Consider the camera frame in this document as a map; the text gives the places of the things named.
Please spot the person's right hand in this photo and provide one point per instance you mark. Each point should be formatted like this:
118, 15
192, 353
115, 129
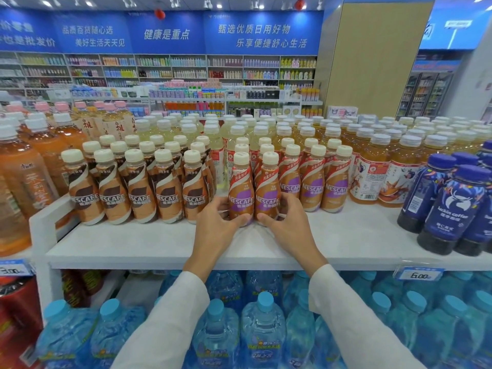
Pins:
296, 238

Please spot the person's left hand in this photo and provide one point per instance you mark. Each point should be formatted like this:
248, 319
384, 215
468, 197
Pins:
213, 238

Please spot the person's left thumb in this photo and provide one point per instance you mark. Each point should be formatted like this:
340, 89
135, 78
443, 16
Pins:
238, 222

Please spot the person's right thumb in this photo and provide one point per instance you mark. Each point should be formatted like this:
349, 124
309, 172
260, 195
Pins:
267, 218

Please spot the purple label coffee drink bottle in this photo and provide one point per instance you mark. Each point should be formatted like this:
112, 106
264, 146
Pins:
267, 188
241, 188

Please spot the person's right forearm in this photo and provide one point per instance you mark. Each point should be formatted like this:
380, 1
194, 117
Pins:
346, 315

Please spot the person's left forearm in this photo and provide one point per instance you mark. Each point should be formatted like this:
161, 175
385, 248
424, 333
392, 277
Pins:
169, 322

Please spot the rows of purple coffee bottles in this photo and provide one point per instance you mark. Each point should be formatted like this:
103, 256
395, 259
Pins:
311, 188

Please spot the rows of pale yellow bottles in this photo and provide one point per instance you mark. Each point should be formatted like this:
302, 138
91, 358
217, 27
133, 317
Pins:
215, 138

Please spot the white display shelf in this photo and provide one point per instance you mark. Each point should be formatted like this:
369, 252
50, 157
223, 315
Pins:
353, 242

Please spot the rows of amber tea bottles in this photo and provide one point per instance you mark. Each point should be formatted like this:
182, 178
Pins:
384, 165

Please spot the low aisle shelf with goods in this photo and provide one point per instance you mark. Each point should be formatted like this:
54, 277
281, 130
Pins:
200, 99

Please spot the white cartoon print box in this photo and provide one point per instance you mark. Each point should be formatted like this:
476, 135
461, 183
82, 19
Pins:
341, 112

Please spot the rows of brown coffee bottles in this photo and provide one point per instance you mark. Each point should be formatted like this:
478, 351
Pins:
111, 195

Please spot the blue white price tag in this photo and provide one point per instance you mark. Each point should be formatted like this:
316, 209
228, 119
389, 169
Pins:
13, 268
419, 274

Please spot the rows of pink cap bottles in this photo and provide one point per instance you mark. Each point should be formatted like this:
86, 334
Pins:
111, 119

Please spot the group of dark blue bottles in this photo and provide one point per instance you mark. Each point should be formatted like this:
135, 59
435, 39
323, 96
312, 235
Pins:
449, 211

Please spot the rows of blue water jugs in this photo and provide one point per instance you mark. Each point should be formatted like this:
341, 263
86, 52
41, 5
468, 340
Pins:
422, 326

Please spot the beige pillar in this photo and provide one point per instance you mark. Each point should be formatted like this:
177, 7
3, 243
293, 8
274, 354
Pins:
376, 57

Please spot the glass door refrigerator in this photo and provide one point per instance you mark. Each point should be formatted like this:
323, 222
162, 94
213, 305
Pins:
426, 94

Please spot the rows of large orange tea bottles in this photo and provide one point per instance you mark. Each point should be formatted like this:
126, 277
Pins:
34, 169

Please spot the red paper lantern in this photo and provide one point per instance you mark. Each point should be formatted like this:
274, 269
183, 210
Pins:
300, 2
159, 13

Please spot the row of ceiling spot lights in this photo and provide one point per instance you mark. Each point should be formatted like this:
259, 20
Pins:
175, 1

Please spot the red drink packs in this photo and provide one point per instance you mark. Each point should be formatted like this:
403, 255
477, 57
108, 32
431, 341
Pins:
15, 315

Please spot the blue hanging sign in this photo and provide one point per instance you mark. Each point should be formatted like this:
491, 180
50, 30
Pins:
457, 24

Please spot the wall shelving with toiletries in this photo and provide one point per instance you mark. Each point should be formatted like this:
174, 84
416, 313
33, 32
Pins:
153, 69

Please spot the blue wall banner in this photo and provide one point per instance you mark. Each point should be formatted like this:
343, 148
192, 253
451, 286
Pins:
173, 32

